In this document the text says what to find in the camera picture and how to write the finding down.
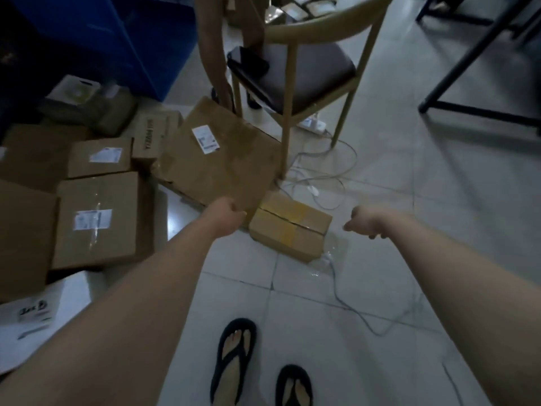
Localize person's left hand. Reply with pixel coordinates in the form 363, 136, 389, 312
207, 196, 248, 239

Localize person's right hand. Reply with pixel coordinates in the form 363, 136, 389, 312
343, 206, 392, 240

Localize large cardboard box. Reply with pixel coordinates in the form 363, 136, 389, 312
151, 96, 283, 226

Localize person's left forearm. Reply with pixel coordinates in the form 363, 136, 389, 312
0, 219, 230, 406

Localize person's right forearm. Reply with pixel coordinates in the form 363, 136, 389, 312
380, 210, 541, 406

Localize clear plastic wrap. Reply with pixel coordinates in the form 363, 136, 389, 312
304, 231, 352, 284

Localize small yellow-taped cardboard box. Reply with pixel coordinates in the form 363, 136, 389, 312
249, 191, 333, 262

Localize white power strip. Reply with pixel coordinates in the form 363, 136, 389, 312
297, 115, 329, 134

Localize cardboard box with black print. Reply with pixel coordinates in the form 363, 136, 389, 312
131, 111, 183, 162

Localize medium labelled cardboard box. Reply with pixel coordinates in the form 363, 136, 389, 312
52, 172, 155, 271

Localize small labelled cardboard box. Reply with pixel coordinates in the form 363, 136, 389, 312
67, 137, 134, 179

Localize black flip-flop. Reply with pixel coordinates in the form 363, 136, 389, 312
275, 365, 314, 406
210, 318, 258, 406

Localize black phone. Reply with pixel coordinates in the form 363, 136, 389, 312
227, 46, 270, 79

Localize tan chair with dark seat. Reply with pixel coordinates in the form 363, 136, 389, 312
192, 0, 396, 182

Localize person's left foot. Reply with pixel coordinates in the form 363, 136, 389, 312
218, 327, 253, 406

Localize person's foot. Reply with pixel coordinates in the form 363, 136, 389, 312
282, 378, 308, 406
218, 327, 253, 406

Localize brown padded parcel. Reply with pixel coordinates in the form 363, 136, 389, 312
40, 86, 138, 138

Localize person's right foot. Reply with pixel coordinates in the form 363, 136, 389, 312
282, 378, 308, 406

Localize white box with round window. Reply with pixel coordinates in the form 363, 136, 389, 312
46, 74, 101, 107

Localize blue plastic crate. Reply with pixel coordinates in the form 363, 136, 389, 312
8, 0, 199, 102

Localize plain cardboard box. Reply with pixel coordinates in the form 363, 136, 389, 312
0, 179, 58, 303
0, 122, 90, 193

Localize pile of white packets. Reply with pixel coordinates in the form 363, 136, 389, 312
277, 0, 340, 22

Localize white printed paper bag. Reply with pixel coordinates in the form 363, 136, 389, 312
0, 270, 107, 375

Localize tangled white cables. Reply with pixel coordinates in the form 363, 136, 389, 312
278, 130, 358, 210

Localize long grey floor cable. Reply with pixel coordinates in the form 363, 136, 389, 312
325, 253, 446, 337

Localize black metal table frame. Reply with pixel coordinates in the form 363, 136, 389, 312
416, 0, 541, 136

